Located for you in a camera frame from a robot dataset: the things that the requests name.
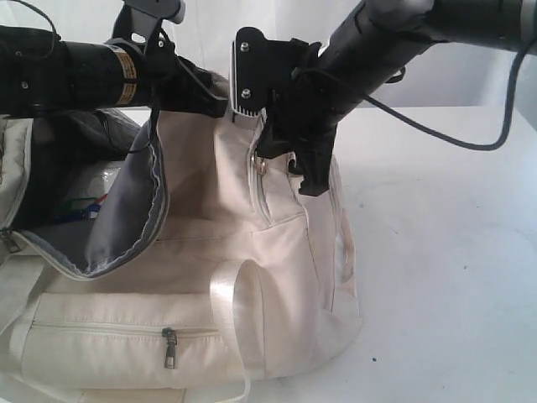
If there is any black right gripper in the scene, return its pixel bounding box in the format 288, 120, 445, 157
256, 66, 340, 196

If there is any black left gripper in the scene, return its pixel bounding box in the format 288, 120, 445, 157
144, 39, 228, 118

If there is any colourful plastic key tag bunch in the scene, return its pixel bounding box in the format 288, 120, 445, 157
52, 194, 107, 223

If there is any cream fabric duffel bag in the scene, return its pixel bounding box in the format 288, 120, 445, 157
0, 71, 366, 403

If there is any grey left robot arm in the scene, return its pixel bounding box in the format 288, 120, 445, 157
1, 1, 227, 118

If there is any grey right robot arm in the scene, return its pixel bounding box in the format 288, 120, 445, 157
255, 1, 536, 196

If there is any clear plastic packet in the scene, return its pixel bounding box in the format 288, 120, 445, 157
54, 161, 123, 214

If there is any white backdrop curtain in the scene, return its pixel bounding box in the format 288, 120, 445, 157
1, 1, 536, 118

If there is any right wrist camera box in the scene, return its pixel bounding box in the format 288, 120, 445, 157
230, 27, 320, 123

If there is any dark right arm cable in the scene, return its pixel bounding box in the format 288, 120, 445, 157
293, 16, 537, 152

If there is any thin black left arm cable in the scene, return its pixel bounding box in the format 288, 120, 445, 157
16, 0, 177, 163

